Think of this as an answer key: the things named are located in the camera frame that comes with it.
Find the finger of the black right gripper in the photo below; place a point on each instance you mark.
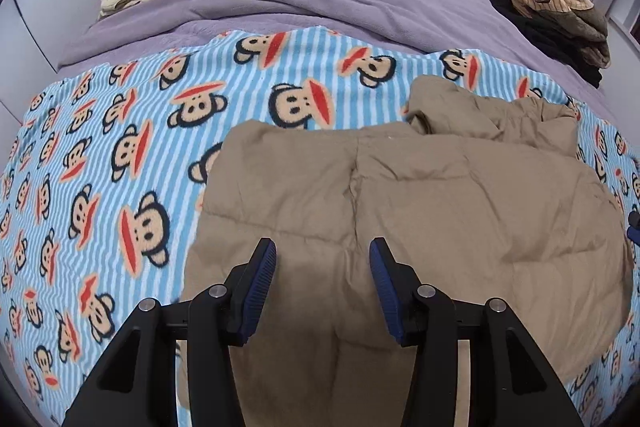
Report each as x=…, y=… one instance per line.
x=633, y=230

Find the blue striped monkey blanket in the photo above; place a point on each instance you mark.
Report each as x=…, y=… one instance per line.
x=102, y=188

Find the black folded garment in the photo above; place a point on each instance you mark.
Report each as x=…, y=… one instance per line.
x=550, y=40

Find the khaki puffer jacket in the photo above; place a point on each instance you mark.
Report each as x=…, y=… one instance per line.
x=482, y=197

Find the purple fleece duvet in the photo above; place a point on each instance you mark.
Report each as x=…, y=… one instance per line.
x=411, y=26

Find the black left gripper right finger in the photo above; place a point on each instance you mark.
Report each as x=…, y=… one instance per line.
x=512, y=382

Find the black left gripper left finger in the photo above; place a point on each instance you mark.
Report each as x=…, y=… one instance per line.
x=134, y=381

